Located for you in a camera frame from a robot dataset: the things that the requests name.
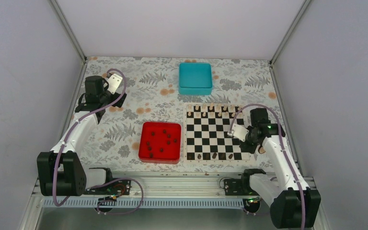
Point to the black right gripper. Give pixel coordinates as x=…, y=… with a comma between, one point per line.
x=250, y=149

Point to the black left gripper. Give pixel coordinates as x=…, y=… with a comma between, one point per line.
x=119, y=104

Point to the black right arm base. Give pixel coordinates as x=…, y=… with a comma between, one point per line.
x=234, y=187

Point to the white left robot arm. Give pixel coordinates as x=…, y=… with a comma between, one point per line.
x=60, y=171

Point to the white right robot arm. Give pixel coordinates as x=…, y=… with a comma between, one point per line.
x=292, y=202

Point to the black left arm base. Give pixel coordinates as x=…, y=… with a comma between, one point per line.
x=107, y=187

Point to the row of light chess pieces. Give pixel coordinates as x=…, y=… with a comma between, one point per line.
x=210, y=110

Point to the black white chessboard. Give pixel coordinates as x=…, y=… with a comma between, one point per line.
x=206, y=136

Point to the floral patterned table mat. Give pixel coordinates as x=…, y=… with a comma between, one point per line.
x=152, y=95

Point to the red plastic tray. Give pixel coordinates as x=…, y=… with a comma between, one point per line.
x=153, y=132

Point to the teal plastic box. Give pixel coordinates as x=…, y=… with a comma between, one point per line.
x=195, y=78

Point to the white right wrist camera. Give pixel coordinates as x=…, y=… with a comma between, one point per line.
x=239, y=132

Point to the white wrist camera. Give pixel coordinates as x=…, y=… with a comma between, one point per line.
x=239, y=132
x=114, y=81

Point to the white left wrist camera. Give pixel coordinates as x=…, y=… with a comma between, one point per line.
x=114, y=81

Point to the aluminium frame rail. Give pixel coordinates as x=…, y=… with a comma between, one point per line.
x=161, y=190

